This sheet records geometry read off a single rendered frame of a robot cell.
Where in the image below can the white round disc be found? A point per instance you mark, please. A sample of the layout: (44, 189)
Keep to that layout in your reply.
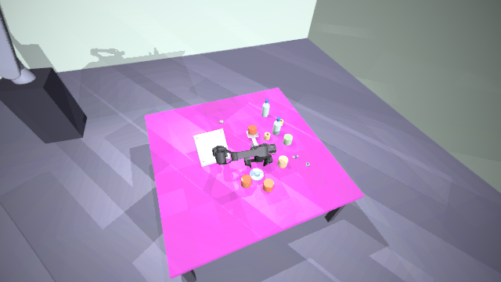
(252, 175)

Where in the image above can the brown cylinder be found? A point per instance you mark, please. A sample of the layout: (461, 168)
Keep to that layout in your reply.
(246, 181)
(268, 185)

